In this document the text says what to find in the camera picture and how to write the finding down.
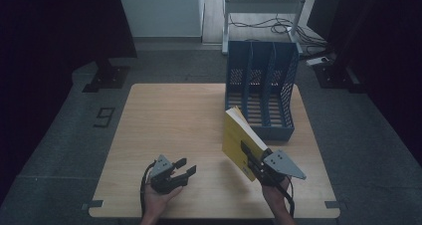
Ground person's right hand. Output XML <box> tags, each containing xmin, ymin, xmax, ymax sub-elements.
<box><xmin>261</xmin><ymin>175</ymin><xmax>292</xmax><ymax>217</ymax></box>

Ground tangled black floor cables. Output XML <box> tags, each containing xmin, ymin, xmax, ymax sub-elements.
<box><xmin>228</xmin><ymin>14</ymin><xmax>329</xmax><ymax>50</ymax></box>

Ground white power strip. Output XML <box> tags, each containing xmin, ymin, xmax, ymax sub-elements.
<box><xmin>306</xmin><ymin>56</ymin><xmax>330</xmax><ymax>68</ymax></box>

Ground blue file rack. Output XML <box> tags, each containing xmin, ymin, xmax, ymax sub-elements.
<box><xmin>224</xmin><ymin>40</ymin><xmax>300</xmax><ymax>142</ymax></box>

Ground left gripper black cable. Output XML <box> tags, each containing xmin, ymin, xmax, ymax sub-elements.
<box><xmin>139</xmin><ymin>160</ymin><xmax>157</xmax><ymax>219</ymax></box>

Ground black stand base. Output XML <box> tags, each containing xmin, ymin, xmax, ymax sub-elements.
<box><xmin>313</xmin><ymin>61</ymin><xmax>366</xmax><ymax>94</ymax></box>
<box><xmin>82</xmin><ymin>59</ymin><xmax>131</xmax><ymax>94</ymax></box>

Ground white metal stand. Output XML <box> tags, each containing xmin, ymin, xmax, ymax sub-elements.
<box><xmin>221</xmin><ymin>0</ymin><xmax>312</xmax><ymax>56</ymax></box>

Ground yellow book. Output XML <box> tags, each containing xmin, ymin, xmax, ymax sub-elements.
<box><xmin>221</xmin><ymin>106</ymin><xmax>270</xmax><ymax>182</ymax></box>

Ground dark curtain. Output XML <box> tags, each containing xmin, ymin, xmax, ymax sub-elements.
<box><xmin>0</xmin><ymin>0</ymin><xmax>138</xmax><ymax>199</ymax></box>
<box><xmin>307</xmin><ymin>0</ymin><xmax>422</xmax><ymax>168</ymax></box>

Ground grey tape strip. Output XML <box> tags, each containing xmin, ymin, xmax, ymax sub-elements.
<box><xmin>324</xmin><ymin>200</ymin><xmax>348</xmax><ymax>210</ymax></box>
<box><xmin>81</xmin><ymin>199</ymin><xmax>105</xmax><ymax>211</ymax></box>

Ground person's left hand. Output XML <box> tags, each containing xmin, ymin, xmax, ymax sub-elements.
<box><xmin>143</xmin><ymin>183</ymin><xmax>184</xmax><ymax>217</ymax></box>

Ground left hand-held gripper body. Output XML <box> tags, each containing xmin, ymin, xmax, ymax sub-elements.
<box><xmin>147</xmin><ymin>154</ymin><xmax>190</xmax><ymax>195</ymax></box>

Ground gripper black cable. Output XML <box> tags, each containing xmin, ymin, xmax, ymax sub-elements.
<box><xmin>282</xmin><ymin>175</ymin><xmax>296</xmax><ymax>219</ymax></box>
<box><xmin>139</xmin><ymin>160</ymin><xmax>157</xmax><ymax>219</ymax></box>

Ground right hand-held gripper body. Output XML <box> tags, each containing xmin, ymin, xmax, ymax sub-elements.
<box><xmin>251</xmin><ymin>149</ymin><xmax>308</xmax><ymax>188</ymax></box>

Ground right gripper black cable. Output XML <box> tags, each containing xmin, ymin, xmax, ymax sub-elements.
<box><xmin>282</xmin><ymin>175</ymin><xmax>296</xmax><ymax>219</ymax></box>

